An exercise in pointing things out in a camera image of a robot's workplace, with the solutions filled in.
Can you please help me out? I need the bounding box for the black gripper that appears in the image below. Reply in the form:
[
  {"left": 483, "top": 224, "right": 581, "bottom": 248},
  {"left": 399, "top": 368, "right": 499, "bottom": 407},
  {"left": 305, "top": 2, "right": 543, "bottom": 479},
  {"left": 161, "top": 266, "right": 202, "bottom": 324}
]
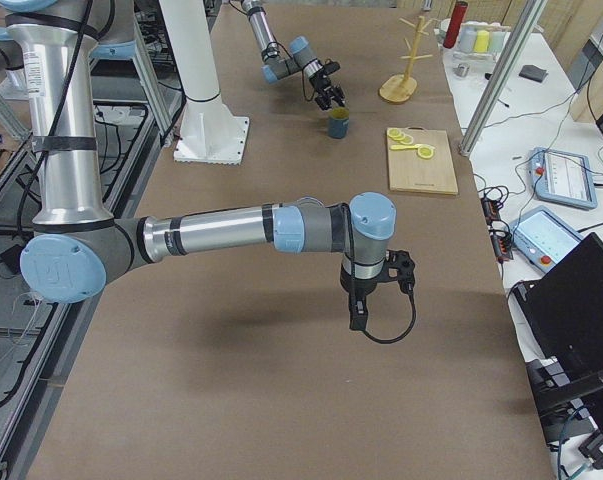
[
  {"left": 310, "top": 71, "right": 345, "bottom": 111},
  {"left": 340, "top": 268, "right": 387, "bottom": 331}
]

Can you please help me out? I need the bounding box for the light blue cup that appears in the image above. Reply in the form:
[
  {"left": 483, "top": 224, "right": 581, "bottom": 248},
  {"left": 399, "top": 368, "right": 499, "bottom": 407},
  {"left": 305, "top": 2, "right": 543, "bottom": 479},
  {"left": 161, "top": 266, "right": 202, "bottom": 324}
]
[{"left": 487, "top": 30, "right": 507, "bottom": 55}]

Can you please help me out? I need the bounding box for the small steel cup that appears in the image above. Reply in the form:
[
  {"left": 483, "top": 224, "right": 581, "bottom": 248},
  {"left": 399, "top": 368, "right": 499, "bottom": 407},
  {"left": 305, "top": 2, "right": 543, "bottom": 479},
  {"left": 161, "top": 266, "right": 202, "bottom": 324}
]
[{"left": 454, "top": 63, "right": 470, "bottom": 78}]

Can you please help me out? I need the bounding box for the far teach pendant tablet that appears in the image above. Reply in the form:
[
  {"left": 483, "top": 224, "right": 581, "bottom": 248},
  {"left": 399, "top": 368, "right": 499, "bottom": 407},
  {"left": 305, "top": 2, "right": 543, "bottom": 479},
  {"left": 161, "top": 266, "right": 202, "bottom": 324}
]
[{"left": 529, "top": 147, "right": 598, "bottom": 210}]

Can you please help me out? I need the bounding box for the aluminium frame post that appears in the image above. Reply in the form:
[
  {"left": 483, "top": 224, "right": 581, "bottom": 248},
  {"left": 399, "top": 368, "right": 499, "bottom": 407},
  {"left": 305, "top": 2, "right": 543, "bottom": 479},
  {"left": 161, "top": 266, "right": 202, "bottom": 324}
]
[{"left": 459, "top": 0, "right": 547, "bottom": 157}]

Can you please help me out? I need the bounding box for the lemon slice by knife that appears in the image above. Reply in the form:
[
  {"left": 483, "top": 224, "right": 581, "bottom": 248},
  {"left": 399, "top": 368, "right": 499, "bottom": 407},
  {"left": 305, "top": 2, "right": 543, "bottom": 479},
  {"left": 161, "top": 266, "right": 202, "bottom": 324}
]
[{"left": 417, "top": 144, "right": 435, "bottom": 159}]

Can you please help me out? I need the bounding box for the black square pad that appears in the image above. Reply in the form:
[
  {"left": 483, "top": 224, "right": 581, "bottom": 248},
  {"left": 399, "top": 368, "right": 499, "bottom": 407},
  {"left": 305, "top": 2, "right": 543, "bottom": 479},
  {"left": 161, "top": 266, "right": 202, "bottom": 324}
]
[{"left": 518, "top": 64, "right": 548, "bottom": 83}]

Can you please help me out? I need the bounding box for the red thermos bottle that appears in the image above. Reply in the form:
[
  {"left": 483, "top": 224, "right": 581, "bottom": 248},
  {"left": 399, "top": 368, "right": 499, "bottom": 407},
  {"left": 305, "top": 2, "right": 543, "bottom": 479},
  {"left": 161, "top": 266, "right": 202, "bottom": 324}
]
[{"left": 442, "top": 1, "right": 468, "bottom": 49}]

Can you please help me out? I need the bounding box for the dark teal mug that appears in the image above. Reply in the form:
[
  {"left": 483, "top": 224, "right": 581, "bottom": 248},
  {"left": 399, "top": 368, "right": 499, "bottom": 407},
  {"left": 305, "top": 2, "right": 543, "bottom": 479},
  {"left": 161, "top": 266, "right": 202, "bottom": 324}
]
[{"left": 327, "top": 107, "right": 350, "bottom": 139}]

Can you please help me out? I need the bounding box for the wooden cup storage rack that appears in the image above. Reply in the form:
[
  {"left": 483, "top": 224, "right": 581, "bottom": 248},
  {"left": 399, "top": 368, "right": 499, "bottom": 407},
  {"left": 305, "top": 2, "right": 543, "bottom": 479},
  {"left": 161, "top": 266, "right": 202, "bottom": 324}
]
[{"left": 378, "top": 15, "right": 432, "bottom": 105}]

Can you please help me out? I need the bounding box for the teach pendant tablet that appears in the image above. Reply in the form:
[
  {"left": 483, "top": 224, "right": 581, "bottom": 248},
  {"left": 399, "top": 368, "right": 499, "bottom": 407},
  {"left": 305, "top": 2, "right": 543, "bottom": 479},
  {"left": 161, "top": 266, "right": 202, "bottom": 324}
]
[
  {"left": 529, "top": 147, "right": 598, "bottom": 210},
  {"left": 512, "top": 206, "right": 583, "bottom": 273}
]

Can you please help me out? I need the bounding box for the white camera pillar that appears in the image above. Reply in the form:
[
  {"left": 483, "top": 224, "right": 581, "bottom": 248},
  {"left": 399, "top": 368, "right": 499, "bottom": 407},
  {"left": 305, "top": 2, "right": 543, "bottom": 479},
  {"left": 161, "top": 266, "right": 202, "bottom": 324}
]
[{"left": 160, "top": 0, "right": 249, "bottom": 165}]

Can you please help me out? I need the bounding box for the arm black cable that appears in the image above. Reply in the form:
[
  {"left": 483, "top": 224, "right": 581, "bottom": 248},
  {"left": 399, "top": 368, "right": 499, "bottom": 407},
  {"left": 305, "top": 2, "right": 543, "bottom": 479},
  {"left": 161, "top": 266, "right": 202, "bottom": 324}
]
[
  {"left": 30, "top": 0, "right": 417, "bottom": 346},
  {"left": 260, "top": 42, "right": 327, "bottom": 104}
]

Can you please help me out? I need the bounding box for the bamboo cutting board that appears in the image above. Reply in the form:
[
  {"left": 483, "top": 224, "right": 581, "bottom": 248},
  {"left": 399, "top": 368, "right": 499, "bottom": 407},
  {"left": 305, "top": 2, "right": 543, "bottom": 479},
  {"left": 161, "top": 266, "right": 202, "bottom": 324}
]
[{"left": 386, "top": 127, "right": 459, "bottom": 195}]

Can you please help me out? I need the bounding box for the near teach pendant tablet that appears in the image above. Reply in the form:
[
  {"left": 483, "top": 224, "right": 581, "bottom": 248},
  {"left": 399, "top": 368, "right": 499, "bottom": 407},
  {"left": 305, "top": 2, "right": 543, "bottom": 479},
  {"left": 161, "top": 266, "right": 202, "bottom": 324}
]
[{"left": 512, "top": 206, "right": 583, "bottom": 273}]

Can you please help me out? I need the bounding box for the grey plastic cup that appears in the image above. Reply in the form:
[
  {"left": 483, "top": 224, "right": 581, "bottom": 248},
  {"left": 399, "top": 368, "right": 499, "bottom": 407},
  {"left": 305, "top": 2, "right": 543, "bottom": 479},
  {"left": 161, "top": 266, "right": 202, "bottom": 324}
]
[{"left": 457, "top": 26, "right": 477, "bottom": 53}]

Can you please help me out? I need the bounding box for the yellow plastic cup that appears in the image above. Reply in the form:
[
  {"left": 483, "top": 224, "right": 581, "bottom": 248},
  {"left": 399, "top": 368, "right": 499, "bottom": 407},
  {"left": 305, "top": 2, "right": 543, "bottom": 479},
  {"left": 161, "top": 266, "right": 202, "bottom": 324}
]
[{"left": 473, "top": 29, "right": 490, "bottom": 53}]

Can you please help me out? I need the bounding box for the black usb hub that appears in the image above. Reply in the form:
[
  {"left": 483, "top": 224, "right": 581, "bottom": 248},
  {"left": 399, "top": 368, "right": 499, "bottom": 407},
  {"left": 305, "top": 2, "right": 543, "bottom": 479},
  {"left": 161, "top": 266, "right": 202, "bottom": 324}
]
[{"left": 481, "top": 197, "right": 513, "bottom": 263}]

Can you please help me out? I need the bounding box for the front lemon slice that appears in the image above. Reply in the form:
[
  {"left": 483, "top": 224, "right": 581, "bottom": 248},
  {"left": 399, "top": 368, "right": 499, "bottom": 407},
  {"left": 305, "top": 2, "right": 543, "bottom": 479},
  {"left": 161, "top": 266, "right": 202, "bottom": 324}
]
[{"left": 387, "top": 128, "right": 403, "bottom": 139}]

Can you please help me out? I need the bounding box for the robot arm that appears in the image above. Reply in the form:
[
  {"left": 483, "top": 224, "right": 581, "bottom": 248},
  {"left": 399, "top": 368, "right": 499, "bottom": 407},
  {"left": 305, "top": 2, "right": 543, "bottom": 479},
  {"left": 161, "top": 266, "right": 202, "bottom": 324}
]
[
  {"left": 240, "top": 1, "right": 345, "bottom": 110},
  {"left": 0, "top": 1, "right": 405, "bottom": 338}
]

